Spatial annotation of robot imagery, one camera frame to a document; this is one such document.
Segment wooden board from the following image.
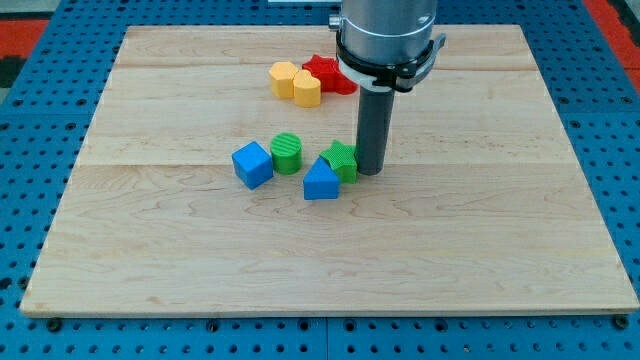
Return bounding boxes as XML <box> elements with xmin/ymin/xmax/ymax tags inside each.
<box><xmin>20</xmin><ymin>25</ymin><xmax>639</xmax><ymax>318</ymax></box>

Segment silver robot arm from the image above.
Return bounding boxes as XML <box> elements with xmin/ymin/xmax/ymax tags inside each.
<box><xmin>338</xmin><ymin>0</ymin><xmax>438</xmax><ymax>65</ymax></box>

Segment green star block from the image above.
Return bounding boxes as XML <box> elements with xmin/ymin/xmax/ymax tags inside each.
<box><xmin>320</xmin><ymin>140</ymin><xmax>358</xmax><ymax>184</ymax></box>

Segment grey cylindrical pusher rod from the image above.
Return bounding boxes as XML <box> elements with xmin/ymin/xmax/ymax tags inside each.
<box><xmin>355</xmin><ymin>87</ymin><xmax>394</xmax><ymax>176</ymax></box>

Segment red star block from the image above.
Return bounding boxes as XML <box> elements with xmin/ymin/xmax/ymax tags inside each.
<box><xmin>302</xmin><ymin>54</ymin><xmax>337</xmax><ymax>92</ymax></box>

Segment green cylinder block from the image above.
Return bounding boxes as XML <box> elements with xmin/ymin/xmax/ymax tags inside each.
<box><xmin>270</xmin><ymin>132</ymin><xmax>302</xmax><ymax>175</ymax></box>

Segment yellow hexagon block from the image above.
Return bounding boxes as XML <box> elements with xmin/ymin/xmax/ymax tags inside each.
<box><xmin>268</xmin><ymin>61</ymin><xmax>299</xmax><ymax>99</ymax></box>

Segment blue triangle block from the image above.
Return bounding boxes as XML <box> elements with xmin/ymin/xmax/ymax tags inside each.
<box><xmin>303</xmin><ymin>157</ymin><xmax>340</xmax><ymax>200</ymax></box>

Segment black and white clamp ring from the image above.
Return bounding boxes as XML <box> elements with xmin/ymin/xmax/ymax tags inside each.
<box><xmin>335</xmin><ymin>31</ymin><xmax>447</xmax><ymax>95</ymax></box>

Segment red block behind rod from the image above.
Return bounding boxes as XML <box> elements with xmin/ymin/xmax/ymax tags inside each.
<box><xmin>333</xmin><ymin>70</ymin><xmax>359</xmax><ymax>95</ymax></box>

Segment yellow heart block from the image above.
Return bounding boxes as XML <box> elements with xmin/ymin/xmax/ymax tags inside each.
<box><xmin>293</xmin><ymin>70</ymin><xmax>321</xmax><ymax>108</ymax></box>

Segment blue cube block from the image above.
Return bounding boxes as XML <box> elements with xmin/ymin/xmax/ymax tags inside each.
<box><xmin>232</xmin><ymin>141</ymin><xmax>273</xmax><ymax>190</ymax></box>

